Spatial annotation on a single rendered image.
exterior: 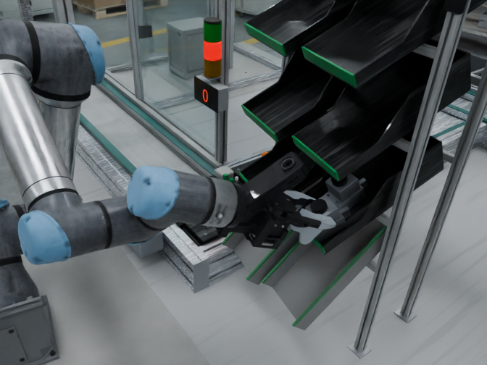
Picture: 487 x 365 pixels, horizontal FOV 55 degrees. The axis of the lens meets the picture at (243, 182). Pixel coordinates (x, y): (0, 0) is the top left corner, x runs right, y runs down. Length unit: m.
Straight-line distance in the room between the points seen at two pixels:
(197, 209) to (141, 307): 0.57
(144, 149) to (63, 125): 0.69
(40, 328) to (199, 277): 0.38
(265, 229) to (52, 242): 0.32
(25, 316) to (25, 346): 0.09
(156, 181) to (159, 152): 1.02
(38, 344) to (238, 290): 0.47
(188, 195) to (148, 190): 0.06
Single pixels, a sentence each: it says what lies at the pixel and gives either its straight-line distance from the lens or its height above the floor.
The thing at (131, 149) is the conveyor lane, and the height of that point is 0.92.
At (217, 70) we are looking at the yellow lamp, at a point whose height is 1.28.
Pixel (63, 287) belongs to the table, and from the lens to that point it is 1.29.
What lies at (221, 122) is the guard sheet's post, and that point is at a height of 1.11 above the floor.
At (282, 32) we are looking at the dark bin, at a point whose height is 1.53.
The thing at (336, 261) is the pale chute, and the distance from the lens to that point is 0.99.
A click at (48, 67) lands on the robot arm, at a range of 0.94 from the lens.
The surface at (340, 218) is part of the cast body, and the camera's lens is 0.86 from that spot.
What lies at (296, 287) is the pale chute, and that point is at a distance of 1.02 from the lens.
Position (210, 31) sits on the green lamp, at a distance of 1.31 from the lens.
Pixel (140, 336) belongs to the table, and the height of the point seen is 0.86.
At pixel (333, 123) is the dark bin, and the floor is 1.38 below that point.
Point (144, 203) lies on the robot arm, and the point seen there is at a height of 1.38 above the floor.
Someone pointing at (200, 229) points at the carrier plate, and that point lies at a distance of 1.22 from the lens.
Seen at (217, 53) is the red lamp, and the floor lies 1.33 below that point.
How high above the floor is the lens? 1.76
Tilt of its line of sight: 35 degrees down
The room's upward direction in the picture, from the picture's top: 3 degrees clockwise
